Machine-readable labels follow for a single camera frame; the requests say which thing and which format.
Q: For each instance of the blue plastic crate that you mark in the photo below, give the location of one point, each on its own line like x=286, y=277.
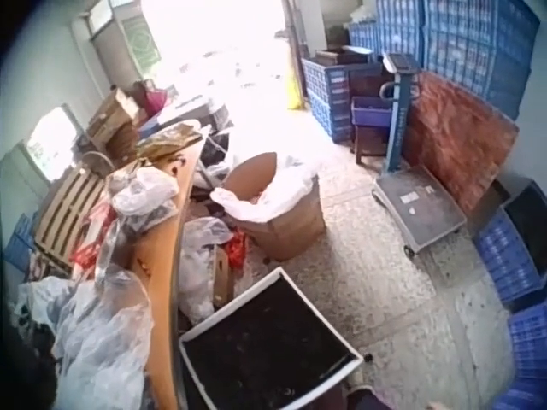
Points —
x=530, y=354
x=510, y=252

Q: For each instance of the blue platform scale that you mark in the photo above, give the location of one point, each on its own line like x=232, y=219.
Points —
x=410, y=192

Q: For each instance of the window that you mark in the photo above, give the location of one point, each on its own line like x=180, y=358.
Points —
x=50, y=138

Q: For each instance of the clear plastic bag heap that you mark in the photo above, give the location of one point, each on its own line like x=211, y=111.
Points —
x=89, y=337

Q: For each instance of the cardboard box with white liner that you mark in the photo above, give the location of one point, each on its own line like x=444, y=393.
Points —
x=282, y=213

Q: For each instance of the green framed sign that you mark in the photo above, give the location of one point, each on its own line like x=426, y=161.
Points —
x=141, y=40

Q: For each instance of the purple plastic basket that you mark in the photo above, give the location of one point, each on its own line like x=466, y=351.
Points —
x=371, y=112

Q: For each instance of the heap of bags on floor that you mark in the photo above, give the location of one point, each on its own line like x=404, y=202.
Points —
x=209, y=265

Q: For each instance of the cluttered wooden table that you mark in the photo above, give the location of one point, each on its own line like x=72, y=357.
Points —
x=158, y=222

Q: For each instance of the wooden pallet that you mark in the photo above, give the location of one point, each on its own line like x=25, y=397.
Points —
x=64, y=213

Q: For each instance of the brown cardboard box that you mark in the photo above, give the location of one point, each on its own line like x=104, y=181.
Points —
x=342, y=54

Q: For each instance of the dark wooden stool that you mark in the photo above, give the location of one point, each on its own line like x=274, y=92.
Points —
x=371, y=143

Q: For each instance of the white tray of dark material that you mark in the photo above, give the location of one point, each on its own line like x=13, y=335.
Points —
x=265, y=341

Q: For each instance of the stack of blue plastic crates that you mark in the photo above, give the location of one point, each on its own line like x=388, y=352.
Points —
x=427, y=47

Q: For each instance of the yellow bag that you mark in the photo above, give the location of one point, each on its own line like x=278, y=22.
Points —
x=294, y=87

